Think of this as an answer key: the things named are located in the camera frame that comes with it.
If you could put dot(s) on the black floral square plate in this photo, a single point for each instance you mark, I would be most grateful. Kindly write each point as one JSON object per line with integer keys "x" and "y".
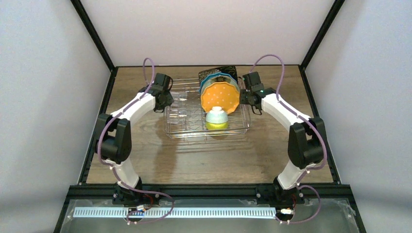
{"x": 229, "y": 70}

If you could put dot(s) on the yellow-green small bowl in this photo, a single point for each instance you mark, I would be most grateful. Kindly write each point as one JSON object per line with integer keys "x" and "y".
{"x": 216, "y": 126}

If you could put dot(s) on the left black frame post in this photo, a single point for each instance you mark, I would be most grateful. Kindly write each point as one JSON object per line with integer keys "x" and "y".
{"x": 84, "y": 17}

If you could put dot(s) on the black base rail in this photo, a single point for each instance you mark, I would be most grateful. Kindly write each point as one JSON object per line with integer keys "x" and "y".
{"x": 263, "y": 193}

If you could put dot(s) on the pale green small bowl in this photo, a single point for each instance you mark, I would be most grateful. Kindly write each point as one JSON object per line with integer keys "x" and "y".
{"x": 217, "y": 115}

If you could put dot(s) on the light blue floral plate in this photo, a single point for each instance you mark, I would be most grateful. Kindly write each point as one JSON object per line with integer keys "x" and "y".
{"x": 218, "y": 79}

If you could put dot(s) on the right black frame post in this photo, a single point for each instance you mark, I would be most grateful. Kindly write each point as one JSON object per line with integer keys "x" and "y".
{"x": 331, "y": 15}

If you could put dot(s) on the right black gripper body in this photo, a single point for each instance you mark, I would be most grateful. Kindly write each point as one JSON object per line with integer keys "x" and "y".
{"x": 246, "y": 97}

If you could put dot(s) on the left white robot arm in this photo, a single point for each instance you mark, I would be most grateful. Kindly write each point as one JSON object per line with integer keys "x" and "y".
{"x": 113, "y": 131}

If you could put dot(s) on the white slotted cable duct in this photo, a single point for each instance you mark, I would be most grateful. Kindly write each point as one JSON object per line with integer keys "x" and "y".
{"x": 177, "y": 212}

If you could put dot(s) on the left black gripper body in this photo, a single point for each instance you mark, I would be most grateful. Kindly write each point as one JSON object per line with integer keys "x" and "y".
{"x": 165, "y": 100}

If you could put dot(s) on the metal wire dish rack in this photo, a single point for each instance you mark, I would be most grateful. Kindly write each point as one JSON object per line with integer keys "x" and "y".
{"x": 239, "y": 121}

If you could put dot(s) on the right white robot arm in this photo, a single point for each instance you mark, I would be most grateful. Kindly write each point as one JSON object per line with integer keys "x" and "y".
{"x": 306, "y": 144}

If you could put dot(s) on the clear plastic glass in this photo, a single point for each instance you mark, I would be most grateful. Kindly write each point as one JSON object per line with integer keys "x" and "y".
{"x": 179, "y": 99}
{"x": 176, "y": 116}

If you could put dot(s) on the black frame post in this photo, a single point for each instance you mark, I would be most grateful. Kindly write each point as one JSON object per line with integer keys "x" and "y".
{"x": 84, "y": 17}
{"x": 331, "y": 15}

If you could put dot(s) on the orange plate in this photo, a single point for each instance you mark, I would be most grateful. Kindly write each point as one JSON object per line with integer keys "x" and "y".
{"x": 221, "y": 94}

